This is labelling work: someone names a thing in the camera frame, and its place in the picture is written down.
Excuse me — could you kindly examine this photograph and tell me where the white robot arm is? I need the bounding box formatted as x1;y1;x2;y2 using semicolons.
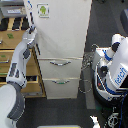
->
0;27;37;128

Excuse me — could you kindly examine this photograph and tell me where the wooden drawer cabinet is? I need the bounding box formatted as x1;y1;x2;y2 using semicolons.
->
0;17;45;98

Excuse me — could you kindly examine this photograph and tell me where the white fridge door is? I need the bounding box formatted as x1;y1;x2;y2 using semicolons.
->
23;0;92;59

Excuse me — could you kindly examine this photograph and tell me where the grey box on cabinet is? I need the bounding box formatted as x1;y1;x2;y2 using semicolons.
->
1;6;26;17

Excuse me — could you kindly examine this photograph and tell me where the green android sticker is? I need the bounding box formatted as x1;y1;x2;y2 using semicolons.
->
37;3;49;18

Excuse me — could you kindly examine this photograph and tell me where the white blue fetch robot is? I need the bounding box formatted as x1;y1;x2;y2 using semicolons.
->
92;34;128;106

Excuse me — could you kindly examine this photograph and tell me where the white refrigerator body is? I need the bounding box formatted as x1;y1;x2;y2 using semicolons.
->
23;0;92;99

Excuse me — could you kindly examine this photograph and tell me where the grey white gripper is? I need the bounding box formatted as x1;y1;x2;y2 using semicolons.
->
22;28;37;48

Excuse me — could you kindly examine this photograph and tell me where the coiled grey cable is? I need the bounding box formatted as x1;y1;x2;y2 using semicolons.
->
78;43;100;94

